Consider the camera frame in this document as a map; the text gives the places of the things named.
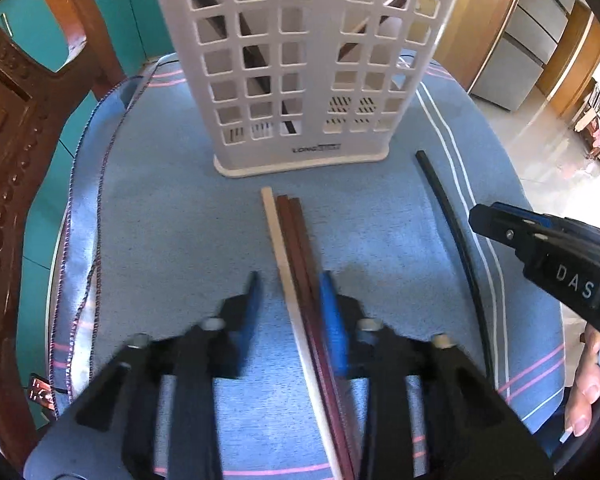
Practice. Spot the white plastic utensil holder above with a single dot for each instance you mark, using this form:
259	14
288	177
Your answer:
305	60

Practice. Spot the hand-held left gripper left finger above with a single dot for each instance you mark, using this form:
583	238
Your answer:
252	300

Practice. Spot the bundle of chopsticks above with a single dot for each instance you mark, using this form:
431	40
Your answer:
300	340

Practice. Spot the person's right hand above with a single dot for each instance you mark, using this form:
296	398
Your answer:
587	385

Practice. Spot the brown wooden door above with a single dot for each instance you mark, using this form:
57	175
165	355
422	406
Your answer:
575	60

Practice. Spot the wooden framed glass door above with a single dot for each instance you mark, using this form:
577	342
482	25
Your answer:
475	20

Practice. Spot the carved wooden chair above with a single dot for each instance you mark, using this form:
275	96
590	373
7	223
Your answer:
15	150

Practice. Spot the small orange black tag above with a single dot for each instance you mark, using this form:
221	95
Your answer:
42	391

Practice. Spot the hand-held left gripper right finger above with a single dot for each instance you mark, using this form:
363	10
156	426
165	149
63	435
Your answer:
332	325

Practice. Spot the reddish brown chopstick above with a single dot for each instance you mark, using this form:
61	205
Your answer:
314	320
307	330

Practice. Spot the dark brown chopstick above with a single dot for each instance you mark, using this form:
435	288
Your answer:
365	30

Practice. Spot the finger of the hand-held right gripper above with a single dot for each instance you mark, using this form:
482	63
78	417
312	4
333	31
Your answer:
500	227
530	215

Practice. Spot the silver refrigerator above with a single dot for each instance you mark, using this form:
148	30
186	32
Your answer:
525	45

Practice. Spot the blue striped cloth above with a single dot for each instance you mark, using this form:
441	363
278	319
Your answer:
180	210

